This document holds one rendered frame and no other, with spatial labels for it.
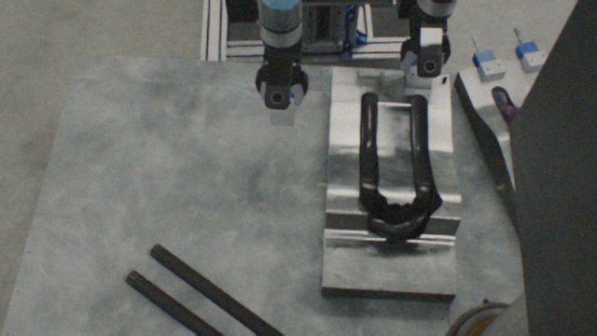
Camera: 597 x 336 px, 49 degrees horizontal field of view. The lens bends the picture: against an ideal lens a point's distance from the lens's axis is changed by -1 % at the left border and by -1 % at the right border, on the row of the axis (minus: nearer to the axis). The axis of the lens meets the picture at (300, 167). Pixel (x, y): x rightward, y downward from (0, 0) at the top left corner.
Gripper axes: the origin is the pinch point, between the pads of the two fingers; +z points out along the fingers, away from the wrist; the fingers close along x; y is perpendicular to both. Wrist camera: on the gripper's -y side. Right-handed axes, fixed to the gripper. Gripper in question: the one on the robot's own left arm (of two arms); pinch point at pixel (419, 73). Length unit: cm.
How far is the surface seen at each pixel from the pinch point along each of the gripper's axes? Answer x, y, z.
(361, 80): 12.4, 0.6, 4.8
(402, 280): 3.4, -45.8, 5.0
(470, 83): -12.6, 2.1, 5.6
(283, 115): 28.8, -14.9, -3.4
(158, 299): 51, -52, 7
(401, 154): 3.8, -19.3, 2.5
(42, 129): 125, 33, 91
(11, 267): 122, -21, 91
